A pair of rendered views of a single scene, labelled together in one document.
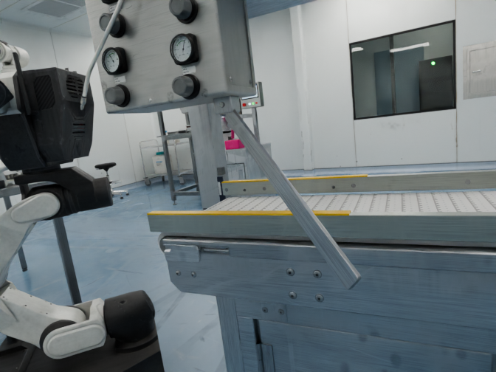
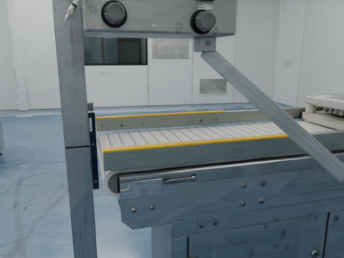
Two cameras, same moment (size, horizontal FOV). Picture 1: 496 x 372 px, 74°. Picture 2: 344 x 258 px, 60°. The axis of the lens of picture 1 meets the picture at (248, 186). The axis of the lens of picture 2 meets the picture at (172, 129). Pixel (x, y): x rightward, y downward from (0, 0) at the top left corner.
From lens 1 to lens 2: 43 cm
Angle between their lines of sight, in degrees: 41
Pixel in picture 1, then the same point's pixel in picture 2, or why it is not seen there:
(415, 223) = (324, 138)
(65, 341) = not seen: outside the picture
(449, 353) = (309, 219)
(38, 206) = not seen: outside the picture
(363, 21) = not seen: outside the picture
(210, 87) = (222, 27)
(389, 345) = (280, 225)
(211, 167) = (81, 103)
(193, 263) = (153, 197)
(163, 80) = (173, 9)
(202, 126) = (73, 58)
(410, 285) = (314, 178)
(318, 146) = (34, 87)
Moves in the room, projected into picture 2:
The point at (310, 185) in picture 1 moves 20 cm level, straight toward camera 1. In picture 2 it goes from (184, 119) to (237, 136)
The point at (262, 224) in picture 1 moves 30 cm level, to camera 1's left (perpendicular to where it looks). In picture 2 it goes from (230, 149) to (60, 203)
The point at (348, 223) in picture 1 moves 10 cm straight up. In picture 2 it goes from (289, 142) to (294, 88)
